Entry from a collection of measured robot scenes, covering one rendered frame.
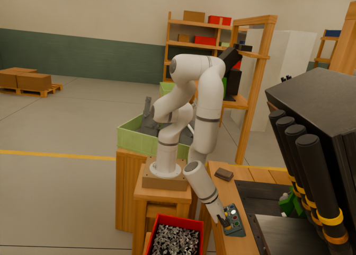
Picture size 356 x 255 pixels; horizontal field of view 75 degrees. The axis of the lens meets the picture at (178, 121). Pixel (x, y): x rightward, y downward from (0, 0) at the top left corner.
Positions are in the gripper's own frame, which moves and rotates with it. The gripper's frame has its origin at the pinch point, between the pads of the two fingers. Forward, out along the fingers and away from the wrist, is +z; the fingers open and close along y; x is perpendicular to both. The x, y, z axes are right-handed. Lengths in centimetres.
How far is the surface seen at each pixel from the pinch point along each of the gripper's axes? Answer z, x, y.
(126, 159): -16, -62, -79
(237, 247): 6.9, 0.6, 7.9
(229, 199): 8.5, 2.8, -22.5
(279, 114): -50, 32, 27
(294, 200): -0.6, 29.3, 3.6
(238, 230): 4.6, 3.5, 2.1
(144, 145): -20, -43, -79
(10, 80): -173, -361, -430
